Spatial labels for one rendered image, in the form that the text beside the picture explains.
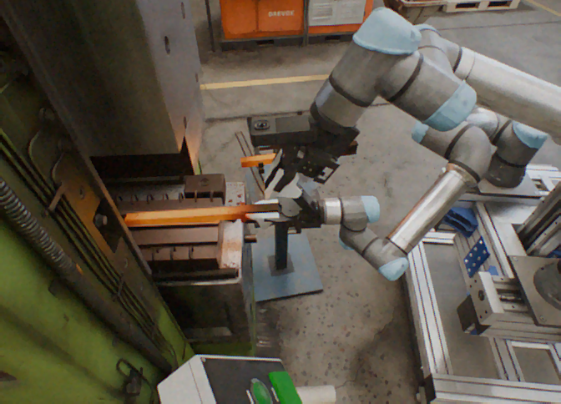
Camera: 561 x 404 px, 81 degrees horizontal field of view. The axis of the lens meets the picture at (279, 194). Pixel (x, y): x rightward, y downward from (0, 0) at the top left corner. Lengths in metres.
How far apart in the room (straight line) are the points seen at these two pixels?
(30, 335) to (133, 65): 0.35
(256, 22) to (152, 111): 3.90
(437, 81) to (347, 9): 4.09
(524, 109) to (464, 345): 1.26
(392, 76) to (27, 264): 0.50
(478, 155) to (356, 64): 0.61
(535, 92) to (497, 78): 0.07
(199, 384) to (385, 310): 1.51
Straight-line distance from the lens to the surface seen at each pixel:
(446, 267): 1.94
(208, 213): 0.91
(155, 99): 0.50
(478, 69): 0.65
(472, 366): 1.75
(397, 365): 1.86
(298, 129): 0.52
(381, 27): 0.46
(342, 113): 0.49
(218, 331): 1.27
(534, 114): 0.72
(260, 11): 4.32
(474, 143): 1.02
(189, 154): 0.62
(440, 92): 0.51
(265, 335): 1.81
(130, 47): 0.47
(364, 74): 0.47
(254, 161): 1.15
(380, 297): 1.97
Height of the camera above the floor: 1.70
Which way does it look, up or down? 47 degrees down
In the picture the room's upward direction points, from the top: straight up
